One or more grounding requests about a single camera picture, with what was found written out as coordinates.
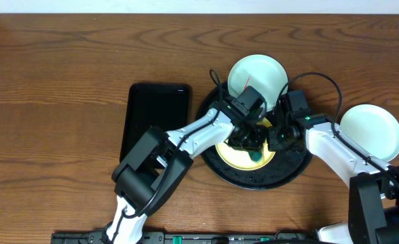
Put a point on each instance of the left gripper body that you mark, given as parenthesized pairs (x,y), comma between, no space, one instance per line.
(245,140)

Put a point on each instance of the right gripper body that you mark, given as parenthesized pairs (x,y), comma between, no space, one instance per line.
(278,140)

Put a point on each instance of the green scrubbing sponge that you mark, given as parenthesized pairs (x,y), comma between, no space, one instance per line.
(255,156)

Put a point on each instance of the yellow plate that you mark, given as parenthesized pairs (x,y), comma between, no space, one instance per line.
(239,159)

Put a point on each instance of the mint green plate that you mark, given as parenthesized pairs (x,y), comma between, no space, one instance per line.
(261,72)
(375,129)

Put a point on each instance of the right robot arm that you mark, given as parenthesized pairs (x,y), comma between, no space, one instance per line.
(373,184)

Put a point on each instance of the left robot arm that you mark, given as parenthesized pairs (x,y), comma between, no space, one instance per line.
(149,174)

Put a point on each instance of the round black serving tray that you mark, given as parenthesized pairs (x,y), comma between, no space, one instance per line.
(281,170)

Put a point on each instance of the black rectangular tray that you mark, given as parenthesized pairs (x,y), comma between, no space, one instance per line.
(166,106)

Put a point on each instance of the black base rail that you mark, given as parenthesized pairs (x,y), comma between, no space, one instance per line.
(162,238)

